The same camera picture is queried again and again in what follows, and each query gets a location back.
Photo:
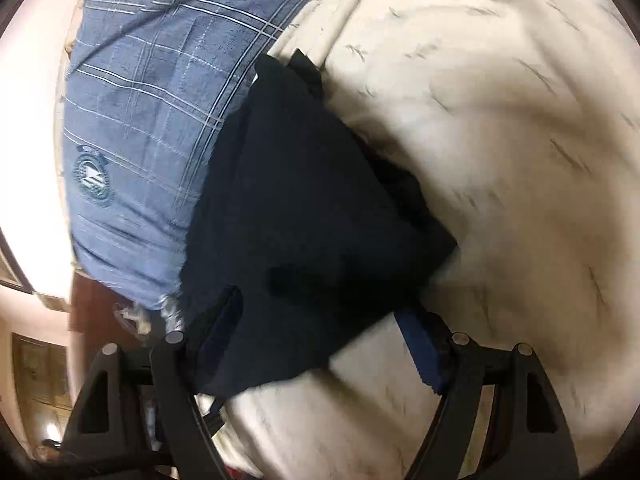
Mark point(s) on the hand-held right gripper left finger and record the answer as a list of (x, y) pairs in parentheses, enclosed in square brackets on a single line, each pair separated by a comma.
[(170, 380)]

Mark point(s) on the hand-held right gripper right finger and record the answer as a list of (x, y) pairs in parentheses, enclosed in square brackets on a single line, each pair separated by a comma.
[(420, 345)]

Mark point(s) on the black zip jacket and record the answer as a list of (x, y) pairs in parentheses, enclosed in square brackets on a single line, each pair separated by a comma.
[(300, 210)]

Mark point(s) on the grey blue bedsheet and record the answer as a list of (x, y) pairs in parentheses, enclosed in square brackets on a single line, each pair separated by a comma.
[(171, 312)]

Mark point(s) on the white power strip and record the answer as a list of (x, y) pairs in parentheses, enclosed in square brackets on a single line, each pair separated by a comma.
[(132, 320)]

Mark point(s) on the brown fabric headboard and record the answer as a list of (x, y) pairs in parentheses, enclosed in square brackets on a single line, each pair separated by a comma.
[(95, 305)]

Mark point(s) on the wooden door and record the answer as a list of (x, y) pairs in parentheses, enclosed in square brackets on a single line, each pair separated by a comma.
[(42, 370)]

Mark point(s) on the white leaf print duvet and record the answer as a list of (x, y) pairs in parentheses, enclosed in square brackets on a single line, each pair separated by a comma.
[(500, 160)]

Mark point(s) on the blue plaid pillow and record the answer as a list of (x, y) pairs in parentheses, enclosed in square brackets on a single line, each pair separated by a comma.
[(150, 85)]

